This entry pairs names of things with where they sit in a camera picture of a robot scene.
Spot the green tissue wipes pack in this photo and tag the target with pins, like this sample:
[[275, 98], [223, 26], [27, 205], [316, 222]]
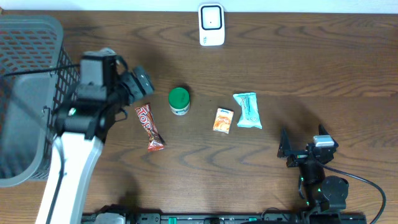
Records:
[[249, 110]]

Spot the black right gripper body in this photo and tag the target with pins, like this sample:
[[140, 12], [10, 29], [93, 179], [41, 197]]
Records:
[[298, 157]]

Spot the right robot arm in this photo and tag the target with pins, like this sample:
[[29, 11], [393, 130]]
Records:
[[325, 193]]

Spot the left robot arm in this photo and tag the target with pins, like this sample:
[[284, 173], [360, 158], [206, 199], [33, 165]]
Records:
[[82, 122]]

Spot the small orange carton box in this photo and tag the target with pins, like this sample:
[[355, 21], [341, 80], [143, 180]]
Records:
[[223, 120]]

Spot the red chocolate bar wrapper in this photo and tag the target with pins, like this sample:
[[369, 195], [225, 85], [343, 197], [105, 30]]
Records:
[[146, 118]]

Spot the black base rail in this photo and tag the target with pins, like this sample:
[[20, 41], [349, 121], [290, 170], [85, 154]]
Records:
[[118, 214]]

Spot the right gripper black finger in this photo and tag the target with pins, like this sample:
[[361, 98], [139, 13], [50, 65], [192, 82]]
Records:
[[322, 130], [284, 146]]

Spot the green lid jar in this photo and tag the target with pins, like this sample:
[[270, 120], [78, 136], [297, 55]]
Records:
[[179, 101]]

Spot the grey plastic basket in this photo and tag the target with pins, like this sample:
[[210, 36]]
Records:
[[36, 73]]

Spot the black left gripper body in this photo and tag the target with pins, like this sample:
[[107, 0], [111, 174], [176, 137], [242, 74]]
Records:
[[134, 91]]

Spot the white barcode scanner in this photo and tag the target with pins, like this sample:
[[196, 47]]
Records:
[[211, 25]]

